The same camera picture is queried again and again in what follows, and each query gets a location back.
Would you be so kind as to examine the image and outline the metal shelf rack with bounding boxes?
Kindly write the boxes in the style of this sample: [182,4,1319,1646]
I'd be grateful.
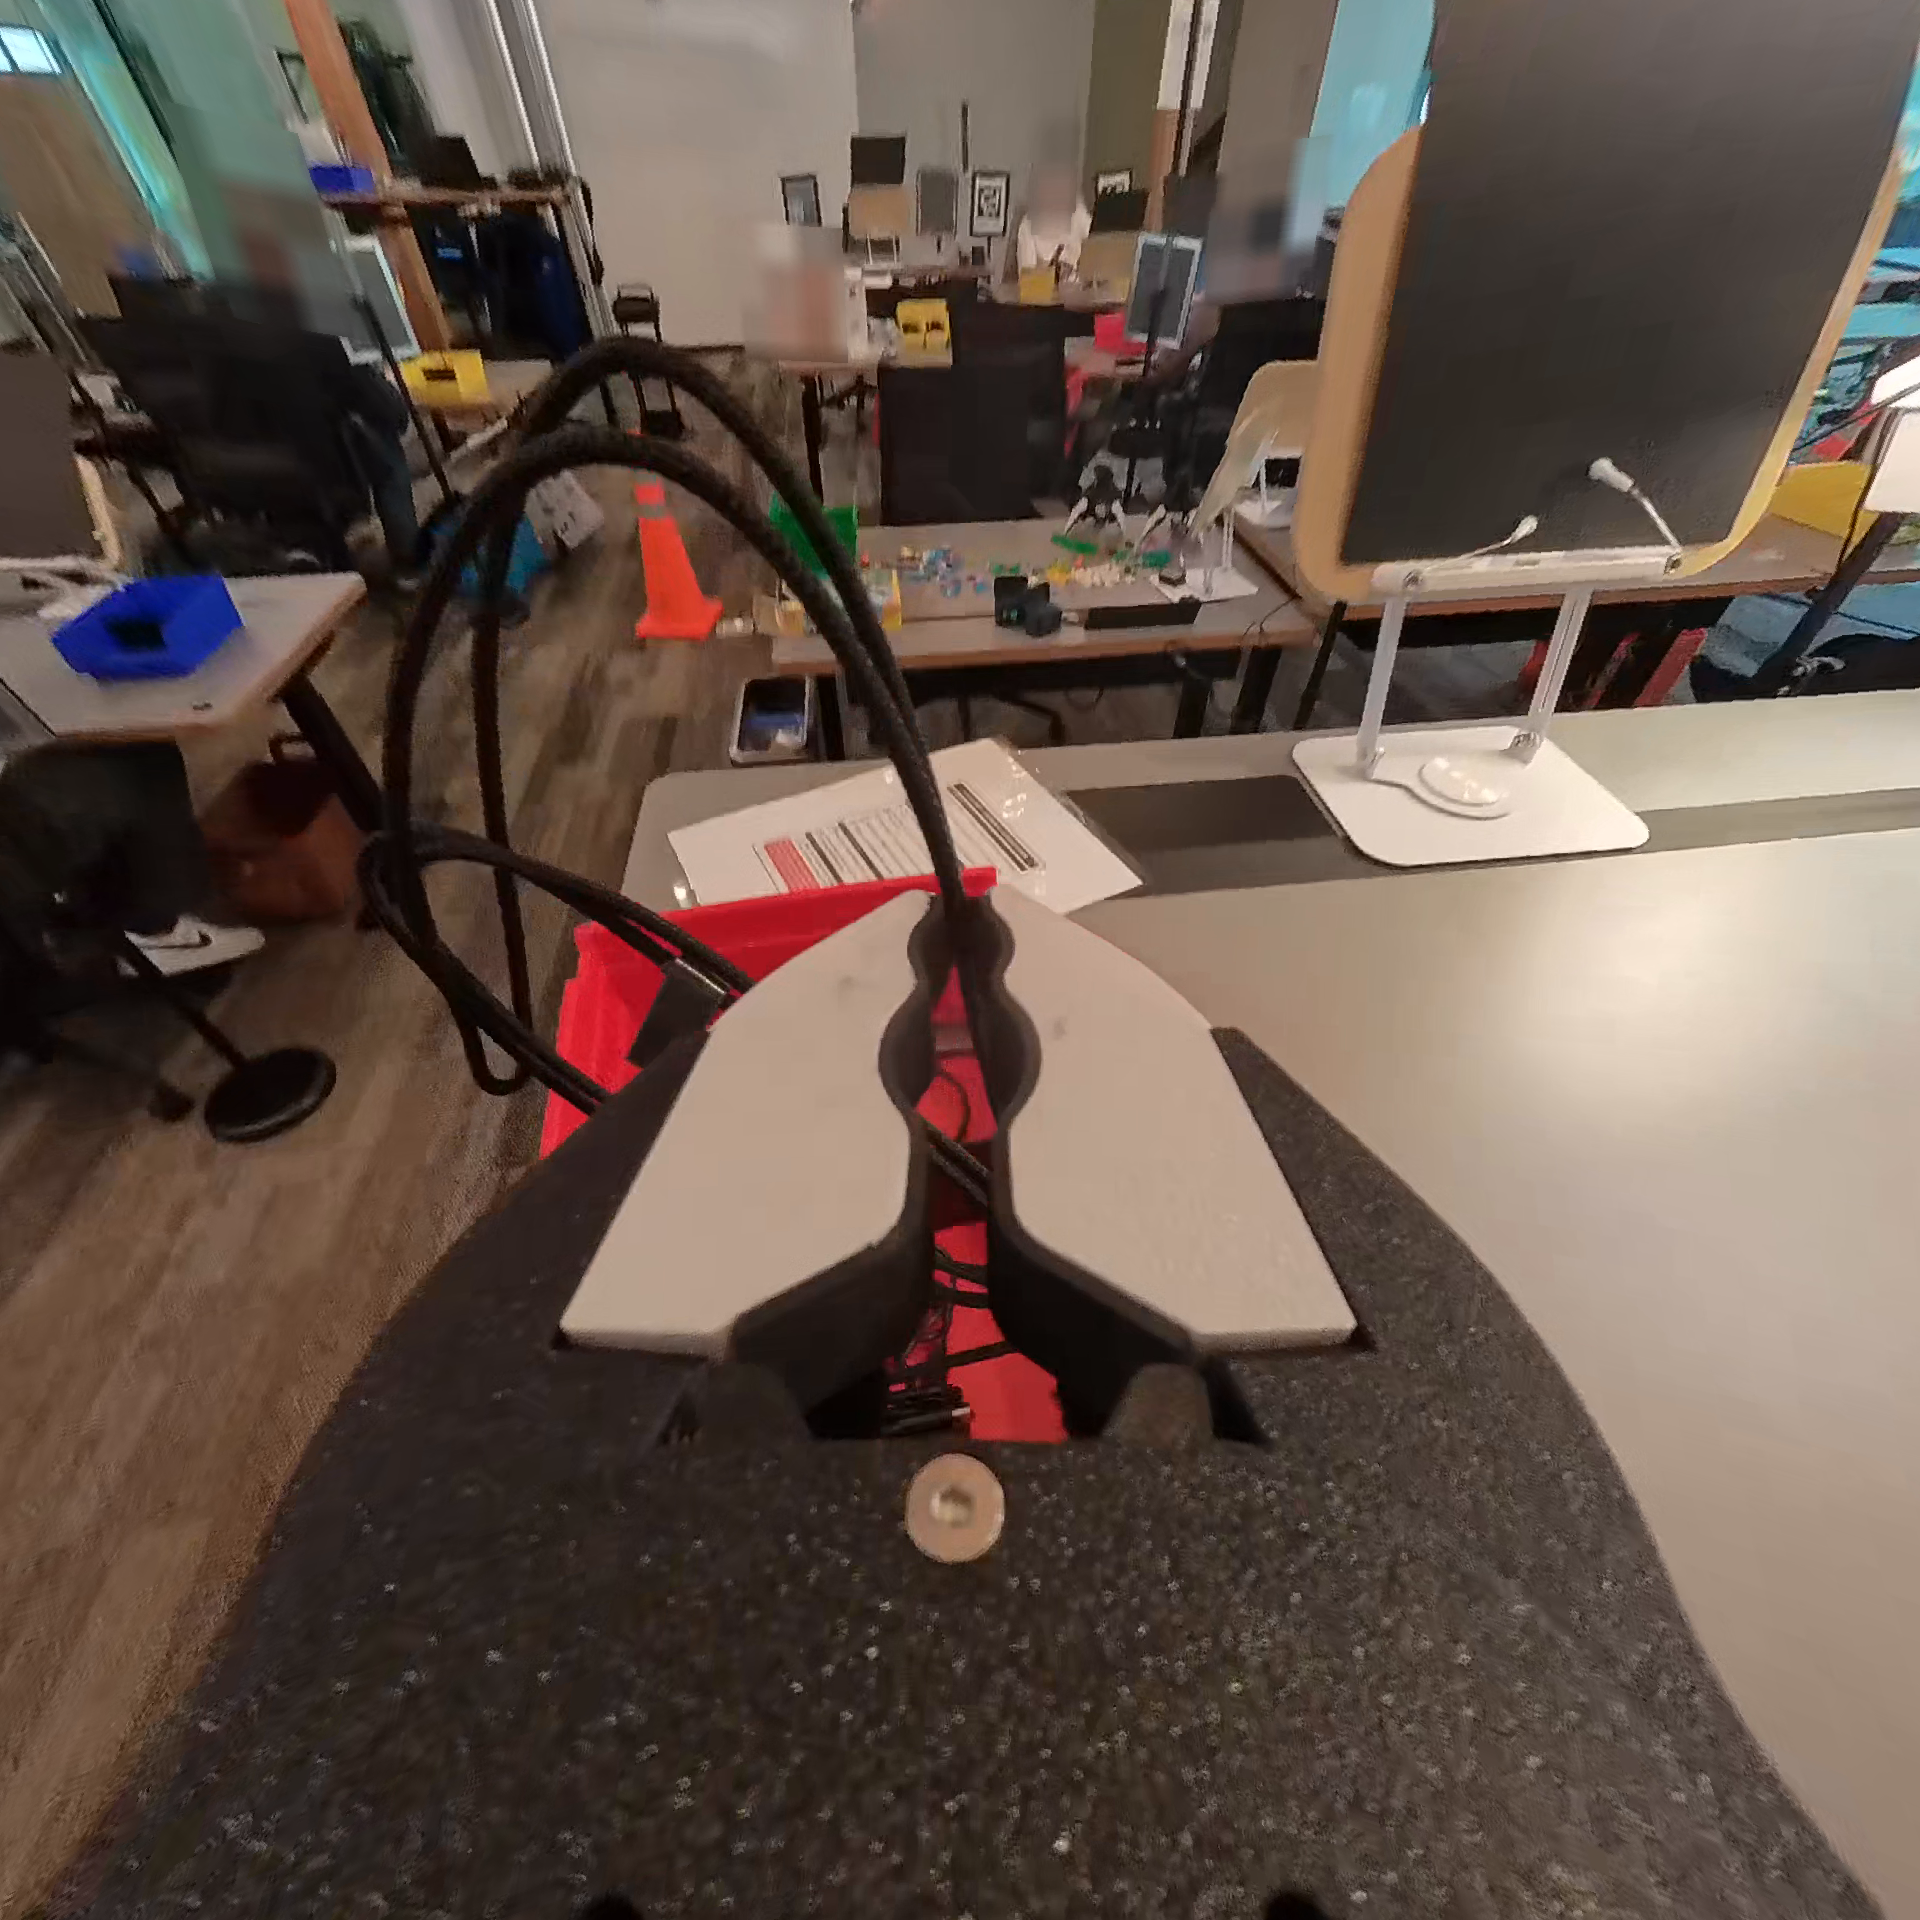
[306,142,609,369]

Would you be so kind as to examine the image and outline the orange traffic cone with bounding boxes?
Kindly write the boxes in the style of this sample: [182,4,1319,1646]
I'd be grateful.
[633,480,726,644]

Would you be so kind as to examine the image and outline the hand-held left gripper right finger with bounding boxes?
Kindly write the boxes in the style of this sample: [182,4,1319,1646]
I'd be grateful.
[973,889,1359,1424]

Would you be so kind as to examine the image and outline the small blue plastic bin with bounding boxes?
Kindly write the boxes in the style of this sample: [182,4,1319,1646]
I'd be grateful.
[51,573,246,684]

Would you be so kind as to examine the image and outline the brown bag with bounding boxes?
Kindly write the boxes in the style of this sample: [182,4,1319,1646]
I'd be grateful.
[202,735,374,923]

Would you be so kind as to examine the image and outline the black round-base stand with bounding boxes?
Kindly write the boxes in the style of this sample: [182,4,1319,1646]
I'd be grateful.
[45,931,341,1144]

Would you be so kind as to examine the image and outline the pile of colourful toy bricks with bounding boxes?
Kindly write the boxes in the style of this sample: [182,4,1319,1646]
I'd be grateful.
[854,516,1203,624]

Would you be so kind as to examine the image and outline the small beige board stand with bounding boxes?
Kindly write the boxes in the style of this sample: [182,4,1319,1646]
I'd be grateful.
[1184,360,1325,602]

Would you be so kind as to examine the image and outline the black office chair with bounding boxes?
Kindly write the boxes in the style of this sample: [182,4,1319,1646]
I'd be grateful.
[878,299,1069,527]

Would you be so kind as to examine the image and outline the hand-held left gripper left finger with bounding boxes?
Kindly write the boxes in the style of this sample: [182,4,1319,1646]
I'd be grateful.
[558,891,943,1413]

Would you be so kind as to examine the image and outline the printed sheet in sleeve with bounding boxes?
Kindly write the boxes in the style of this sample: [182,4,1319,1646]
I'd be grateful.
[666,737,1144,920]

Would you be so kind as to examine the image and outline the green plastic bin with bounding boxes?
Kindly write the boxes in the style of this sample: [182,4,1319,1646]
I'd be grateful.
[768,495,861,579]

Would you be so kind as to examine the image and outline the white light panel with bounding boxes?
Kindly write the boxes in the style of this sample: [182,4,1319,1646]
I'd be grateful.
[1860,352,1920,515]

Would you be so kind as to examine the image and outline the red plastic bin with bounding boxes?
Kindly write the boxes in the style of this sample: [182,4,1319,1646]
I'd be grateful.
[536,867,1069,1445]

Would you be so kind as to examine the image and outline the grey side table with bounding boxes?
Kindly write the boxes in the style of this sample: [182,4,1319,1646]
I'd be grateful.
[0,562,374,841]

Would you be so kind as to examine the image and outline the clear storage box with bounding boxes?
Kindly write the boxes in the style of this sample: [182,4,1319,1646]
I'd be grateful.
[730,675,821,767]

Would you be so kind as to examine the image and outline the black braided usb-c cable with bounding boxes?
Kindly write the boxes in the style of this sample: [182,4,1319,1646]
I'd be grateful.
[358,338,1004,1203]

